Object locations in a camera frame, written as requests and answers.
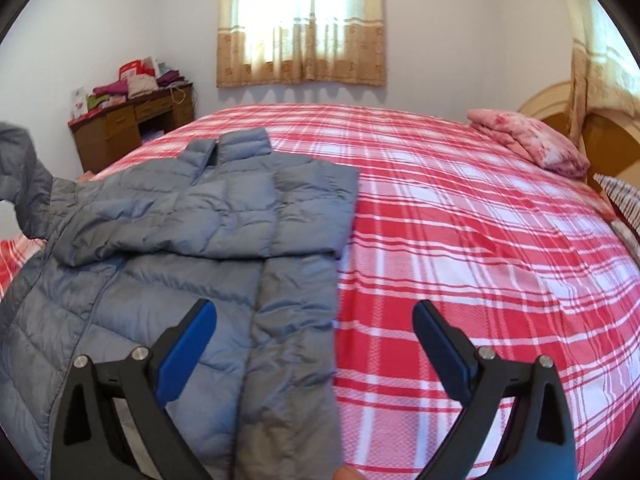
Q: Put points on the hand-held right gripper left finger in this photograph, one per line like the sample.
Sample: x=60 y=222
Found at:
x=185 y=355

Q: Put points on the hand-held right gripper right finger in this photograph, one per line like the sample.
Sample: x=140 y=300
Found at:
x=441 y=347

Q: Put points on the grey puffer jacket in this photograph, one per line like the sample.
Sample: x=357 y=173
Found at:
x=165 y=255

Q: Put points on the beige folded clothes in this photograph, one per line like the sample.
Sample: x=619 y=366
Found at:
x=141 y=86

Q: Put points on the purple folded clothes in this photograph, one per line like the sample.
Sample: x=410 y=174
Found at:
x=172 y=79

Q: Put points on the magenta folded clothes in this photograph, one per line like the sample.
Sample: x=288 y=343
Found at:
x=110 y=89

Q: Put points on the red plaid bed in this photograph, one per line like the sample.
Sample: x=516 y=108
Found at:
x=480 y=240

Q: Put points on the grey floral pillow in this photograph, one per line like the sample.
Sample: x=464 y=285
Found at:
x=631 y=237

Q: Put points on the pink folded quilt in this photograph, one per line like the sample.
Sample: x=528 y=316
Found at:
x=535 y=137

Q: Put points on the wooden desk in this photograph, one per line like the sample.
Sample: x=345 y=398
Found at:
x=107 y=135

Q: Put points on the striped pillow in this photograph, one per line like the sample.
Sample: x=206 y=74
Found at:
x=625 y=200

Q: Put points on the wooden headboard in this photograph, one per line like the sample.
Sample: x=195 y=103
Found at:
x=607 y=142

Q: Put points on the green folded cloth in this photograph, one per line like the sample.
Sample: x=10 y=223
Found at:
x=96 y=101

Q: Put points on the white printed card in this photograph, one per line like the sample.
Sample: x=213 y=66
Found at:
x=80 y=102

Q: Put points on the red paper bag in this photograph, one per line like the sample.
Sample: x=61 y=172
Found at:
x=131 y=69

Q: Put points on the beige window curtain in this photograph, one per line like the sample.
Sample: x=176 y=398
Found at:
x=300 y=55

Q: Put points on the beige floral lace curtain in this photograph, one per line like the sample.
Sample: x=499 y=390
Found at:
x=600 y=65

